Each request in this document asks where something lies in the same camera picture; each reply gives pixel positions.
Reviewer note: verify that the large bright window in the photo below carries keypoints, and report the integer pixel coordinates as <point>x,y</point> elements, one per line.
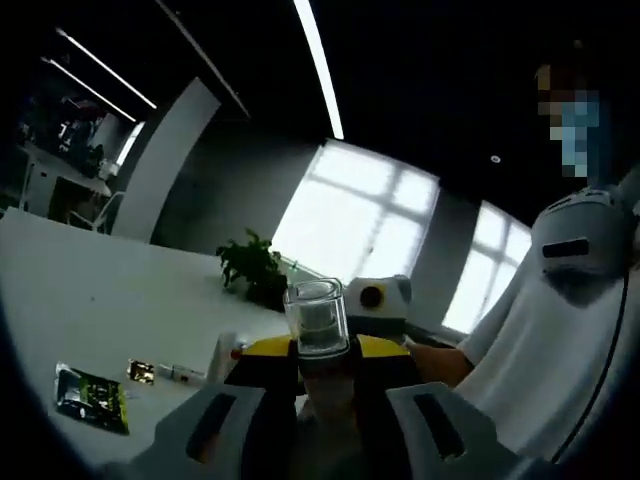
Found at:
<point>350,215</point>
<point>485,270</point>

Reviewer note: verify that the green black sachet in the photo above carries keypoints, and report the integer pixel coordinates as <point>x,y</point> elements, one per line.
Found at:
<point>92,397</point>

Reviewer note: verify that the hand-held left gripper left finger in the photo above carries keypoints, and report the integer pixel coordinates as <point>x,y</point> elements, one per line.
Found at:
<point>260,372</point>

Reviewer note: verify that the white skincare tube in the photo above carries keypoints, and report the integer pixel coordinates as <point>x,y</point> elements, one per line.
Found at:
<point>223,357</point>

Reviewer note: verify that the gold foil packet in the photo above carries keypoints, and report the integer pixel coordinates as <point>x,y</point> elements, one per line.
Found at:
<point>141,371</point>

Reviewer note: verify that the grey chest-worn device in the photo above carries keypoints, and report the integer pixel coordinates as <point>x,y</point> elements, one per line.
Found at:
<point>575,225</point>

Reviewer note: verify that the person's white shirt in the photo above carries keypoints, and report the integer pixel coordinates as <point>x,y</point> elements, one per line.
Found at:
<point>540,360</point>

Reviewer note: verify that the row of white office desks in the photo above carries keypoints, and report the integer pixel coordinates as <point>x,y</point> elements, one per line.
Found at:
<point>60,180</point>

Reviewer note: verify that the white background chair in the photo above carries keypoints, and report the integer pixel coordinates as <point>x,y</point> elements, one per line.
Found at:
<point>100,212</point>

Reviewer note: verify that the large red-collared skincare bottle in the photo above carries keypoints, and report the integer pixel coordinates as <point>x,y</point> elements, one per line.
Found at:
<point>315,320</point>

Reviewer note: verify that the white square column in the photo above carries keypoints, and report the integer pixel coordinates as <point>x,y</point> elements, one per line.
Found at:
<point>160,165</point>

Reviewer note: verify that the green potted plant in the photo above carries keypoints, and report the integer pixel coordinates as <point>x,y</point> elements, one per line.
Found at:
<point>250,265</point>

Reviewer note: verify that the small white skincare bottle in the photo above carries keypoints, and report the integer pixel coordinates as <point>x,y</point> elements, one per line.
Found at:
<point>182,374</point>

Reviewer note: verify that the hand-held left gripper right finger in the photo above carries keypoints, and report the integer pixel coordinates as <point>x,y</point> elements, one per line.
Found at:
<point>385,370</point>

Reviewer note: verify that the long ceiling light strip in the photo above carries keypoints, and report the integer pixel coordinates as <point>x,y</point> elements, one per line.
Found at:
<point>87,87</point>
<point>320,65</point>
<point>105,67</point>

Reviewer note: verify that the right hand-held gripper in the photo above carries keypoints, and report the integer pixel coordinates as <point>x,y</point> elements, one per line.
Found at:
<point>387,312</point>

